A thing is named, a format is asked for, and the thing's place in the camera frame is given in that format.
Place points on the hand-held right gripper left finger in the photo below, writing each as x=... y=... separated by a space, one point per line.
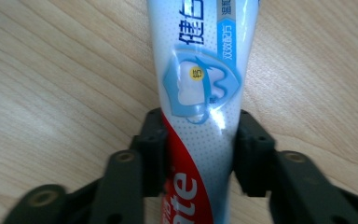
x=151 y=152

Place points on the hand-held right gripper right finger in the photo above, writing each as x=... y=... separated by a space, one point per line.
x=252 y=152

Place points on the white blue red toothpaste tube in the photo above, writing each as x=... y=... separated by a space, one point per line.
x=199 y=102

